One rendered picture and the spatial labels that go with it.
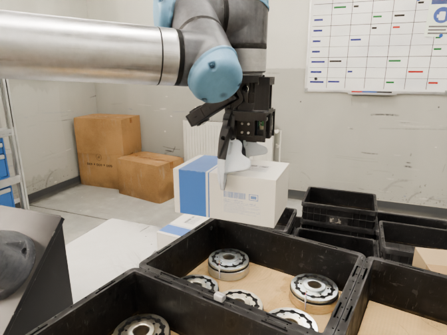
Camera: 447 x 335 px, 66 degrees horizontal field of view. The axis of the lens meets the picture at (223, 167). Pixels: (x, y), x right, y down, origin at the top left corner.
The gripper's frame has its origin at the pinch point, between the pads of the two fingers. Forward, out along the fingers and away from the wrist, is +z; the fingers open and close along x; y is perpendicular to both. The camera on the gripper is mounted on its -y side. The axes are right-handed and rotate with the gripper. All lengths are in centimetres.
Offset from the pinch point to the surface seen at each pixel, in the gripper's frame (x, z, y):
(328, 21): 283, -61, -12
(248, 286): 5.6, 27.9, 2.3
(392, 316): 6.9, 27.7, 32.9
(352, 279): 1.4, 17.8, 24.2
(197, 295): -13.8, 17.9, -1.4
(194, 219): 43, 32, -30
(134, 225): 46, 41, -59
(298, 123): 284, 32, -32
